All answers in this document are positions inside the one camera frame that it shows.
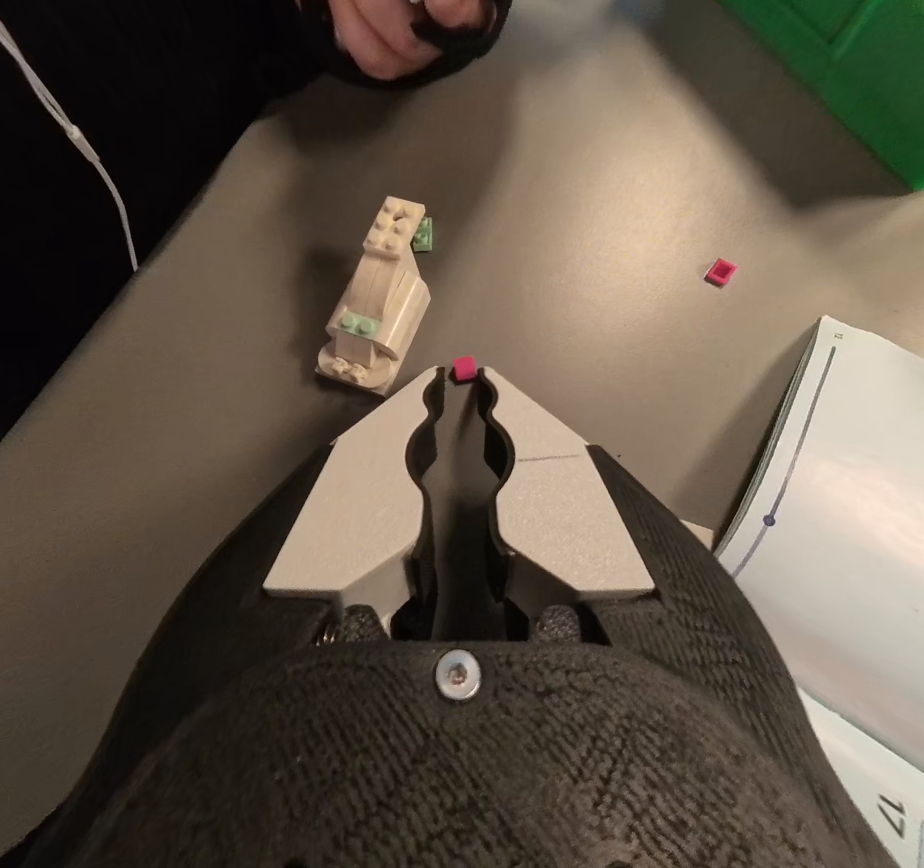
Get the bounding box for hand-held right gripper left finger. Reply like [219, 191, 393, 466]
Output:
[262, 367, 446, 623]

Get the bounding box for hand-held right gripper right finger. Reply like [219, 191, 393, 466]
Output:
[471, 367, 658, 623]

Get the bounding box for green plastic bin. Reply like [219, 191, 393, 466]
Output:
[679, 0, 924, 190]

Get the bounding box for person's left forearm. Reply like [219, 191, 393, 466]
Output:
[217, 0, 347, 100]

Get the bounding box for white lego body assembly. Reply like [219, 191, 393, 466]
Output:
[314, 195, 433, 398]

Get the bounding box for person's left hand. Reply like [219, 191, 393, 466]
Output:
[289, 0, 508, 82]

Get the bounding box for open instruction booklet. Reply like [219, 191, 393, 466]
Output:
[711, 315, 924, 862]

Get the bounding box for person's black sweater torso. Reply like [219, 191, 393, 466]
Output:
[0, 0, 347, 443]

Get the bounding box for white earphone cable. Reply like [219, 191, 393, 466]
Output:
[0, 19, 140, 272]

